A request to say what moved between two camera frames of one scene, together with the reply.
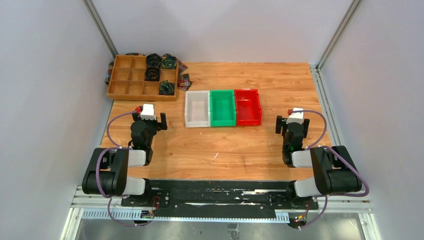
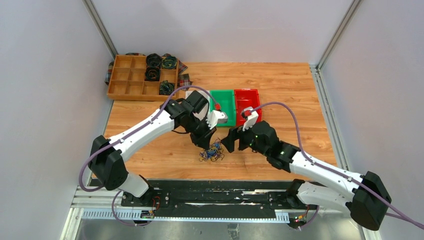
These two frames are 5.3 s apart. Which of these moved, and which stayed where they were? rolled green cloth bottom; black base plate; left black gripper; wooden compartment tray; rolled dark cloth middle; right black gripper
Moved: left black gripper; right black gripper
Stayed: rolled green cloth bottom; black base plate; rolled dark cloth middle; wooden compartment tray
